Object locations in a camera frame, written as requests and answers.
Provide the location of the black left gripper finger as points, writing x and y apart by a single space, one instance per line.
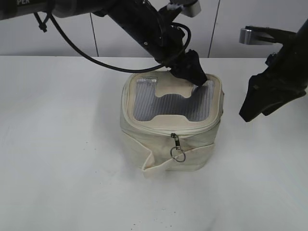
196 75

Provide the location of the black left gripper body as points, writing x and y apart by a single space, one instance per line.
182 64

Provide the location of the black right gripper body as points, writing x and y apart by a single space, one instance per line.
285 79

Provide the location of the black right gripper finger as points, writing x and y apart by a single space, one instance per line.
257 102

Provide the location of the cream fabric zipper bag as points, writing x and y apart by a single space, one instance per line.
170 124

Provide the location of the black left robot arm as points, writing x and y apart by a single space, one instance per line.
155 30

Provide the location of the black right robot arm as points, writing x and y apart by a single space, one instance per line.
296 50

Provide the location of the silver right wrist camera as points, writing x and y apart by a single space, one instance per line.
253 35

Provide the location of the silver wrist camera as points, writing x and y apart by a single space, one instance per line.
253 35
189 8

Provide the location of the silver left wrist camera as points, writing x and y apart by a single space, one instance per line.
189 8

